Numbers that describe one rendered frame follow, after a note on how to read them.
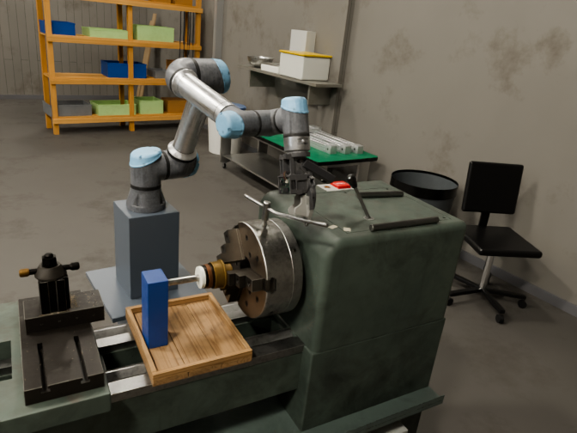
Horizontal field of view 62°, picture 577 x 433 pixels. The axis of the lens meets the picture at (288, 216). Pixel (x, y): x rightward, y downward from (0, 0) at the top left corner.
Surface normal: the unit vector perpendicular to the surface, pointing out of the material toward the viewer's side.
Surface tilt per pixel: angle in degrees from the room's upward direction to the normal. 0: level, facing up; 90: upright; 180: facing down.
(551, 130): 90
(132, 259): 90
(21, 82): 90
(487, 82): 90
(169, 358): 0
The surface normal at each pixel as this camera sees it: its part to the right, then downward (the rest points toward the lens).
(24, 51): 0.56, 0.36
